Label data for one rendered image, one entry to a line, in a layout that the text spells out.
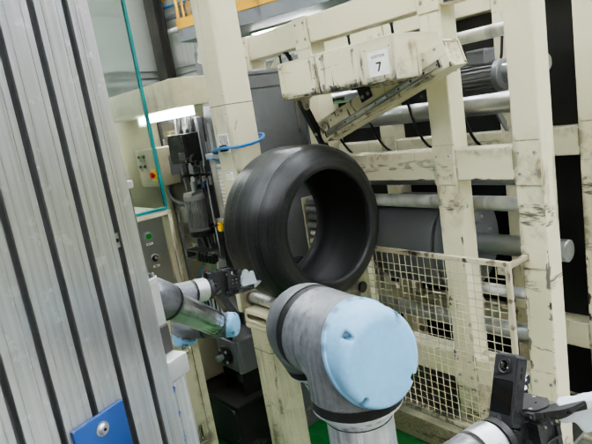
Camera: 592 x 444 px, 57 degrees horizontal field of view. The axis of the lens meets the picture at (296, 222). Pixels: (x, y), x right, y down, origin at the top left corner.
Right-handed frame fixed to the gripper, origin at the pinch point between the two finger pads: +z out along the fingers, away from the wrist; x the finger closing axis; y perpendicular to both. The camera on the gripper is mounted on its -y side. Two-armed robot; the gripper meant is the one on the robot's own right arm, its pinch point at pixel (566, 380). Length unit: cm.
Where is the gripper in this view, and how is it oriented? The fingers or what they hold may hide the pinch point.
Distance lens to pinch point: 110.0
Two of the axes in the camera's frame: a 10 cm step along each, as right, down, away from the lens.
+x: 5.1, -0.5, -8.6
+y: 2.3, 9.7, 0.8
